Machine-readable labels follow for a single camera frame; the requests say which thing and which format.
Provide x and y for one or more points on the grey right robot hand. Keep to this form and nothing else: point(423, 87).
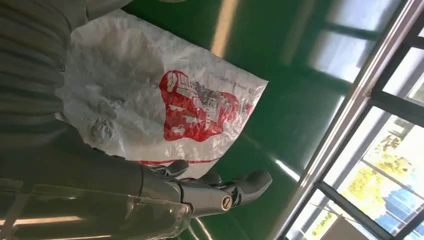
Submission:
point(109, 175)

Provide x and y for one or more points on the green conveyor belt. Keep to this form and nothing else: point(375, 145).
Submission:
point(281, 116)

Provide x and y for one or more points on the clear plastic guard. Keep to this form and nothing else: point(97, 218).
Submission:
point(99, 218)

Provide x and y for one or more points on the black framed window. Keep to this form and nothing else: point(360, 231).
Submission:
point(397, 106)

